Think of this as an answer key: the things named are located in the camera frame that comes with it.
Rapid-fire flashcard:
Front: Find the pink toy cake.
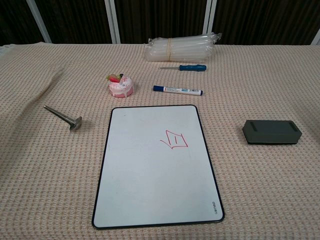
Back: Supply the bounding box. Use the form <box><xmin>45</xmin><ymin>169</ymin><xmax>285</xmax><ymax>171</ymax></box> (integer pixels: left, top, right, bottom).
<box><xmin>105</xmin><ymin>73</ymin><xmax>135</xmax><ymax>99</ymax></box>

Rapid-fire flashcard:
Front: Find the metal engine valve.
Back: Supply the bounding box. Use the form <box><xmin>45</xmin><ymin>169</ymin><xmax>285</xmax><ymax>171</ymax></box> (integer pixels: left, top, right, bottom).
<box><xmin>43</xmin><ymin>104</ymin><xmax>84</xmax><ymax>132</ymax></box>

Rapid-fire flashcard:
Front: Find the blue capped whiteboard marker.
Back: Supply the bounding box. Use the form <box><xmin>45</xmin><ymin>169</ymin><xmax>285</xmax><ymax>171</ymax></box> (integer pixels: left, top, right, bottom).
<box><xmin>152</xmin><ymin>85</ymin><xmax>204</xmax><ymax>97</ymax></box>

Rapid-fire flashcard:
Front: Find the beige waffle weave tablecloth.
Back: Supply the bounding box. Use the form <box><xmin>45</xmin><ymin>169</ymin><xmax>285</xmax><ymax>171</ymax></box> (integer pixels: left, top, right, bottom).
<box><xmin>0</xmin><ymin>42</ymin><xmax>320</xmax><ymax>240</ymax></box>

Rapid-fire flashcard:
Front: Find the dark grey board eraser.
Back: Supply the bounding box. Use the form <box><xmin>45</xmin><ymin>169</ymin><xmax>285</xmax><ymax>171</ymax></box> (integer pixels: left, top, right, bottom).
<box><xmin>241</xmin><ymin>119</ymin><xmax>303</xmax><ymax>146</ymax></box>

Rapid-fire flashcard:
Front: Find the bagged bundle of translucent sticks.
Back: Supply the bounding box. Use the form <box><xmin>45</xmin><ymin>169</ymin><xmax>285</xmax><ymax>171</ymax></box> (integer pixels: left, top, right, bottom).
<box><xmin>143</xmin><ymin>31</ymin><xmax>223</xmax><ymax>63</ymax></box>

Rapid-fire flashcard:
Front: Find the white dry-erase board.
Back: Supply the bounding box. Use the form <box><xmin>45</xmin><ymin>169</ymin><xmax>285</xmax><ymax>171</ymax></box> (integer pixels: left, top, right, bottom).
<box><xmin>91</xmin><ymin>104</ymin><xmax>225</xmax><ymax>230</ymax></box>

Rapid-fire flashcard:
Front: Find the blue handled screwdriver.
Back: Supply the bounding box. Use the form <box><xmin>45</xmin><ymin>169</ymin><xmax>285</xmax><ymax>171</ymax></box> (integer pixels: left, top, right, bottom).
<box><xmin>158</xmin><ymin>64</ymin><xmax>208</xmax><ymax>72</ymax></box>

